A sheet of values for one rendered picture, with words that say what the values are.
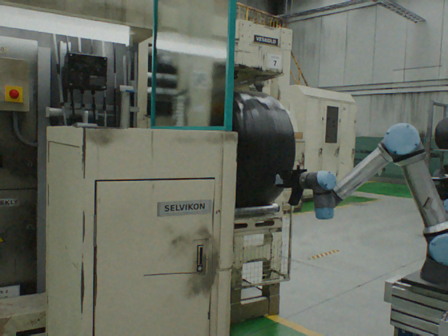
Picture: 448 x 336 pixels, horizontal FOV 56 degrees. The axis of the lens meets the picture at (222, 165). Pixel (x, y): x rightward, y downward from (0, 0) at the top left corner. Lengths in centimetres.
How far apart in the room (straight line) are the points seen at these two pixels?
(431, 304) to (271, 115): 102
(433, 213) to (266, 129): 76
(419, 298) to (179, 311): 109
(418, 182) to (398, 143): 16
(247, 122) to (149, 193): 97
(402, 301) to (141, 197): 128
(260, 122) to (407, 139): 63
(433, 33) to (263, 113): 1213
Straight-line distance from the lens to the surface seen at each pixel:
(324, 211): 174
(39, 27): 188
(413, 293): 193
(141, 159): 101
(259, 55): 249
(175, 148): 104
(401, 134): 166
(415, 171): 169
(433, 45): 1384
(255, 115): 193
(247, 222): 203
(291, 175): 187
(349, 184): 184
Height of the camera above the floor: 126
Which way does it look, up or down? 4 degrees down
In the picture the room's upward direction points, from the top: 2 degrees clockwise
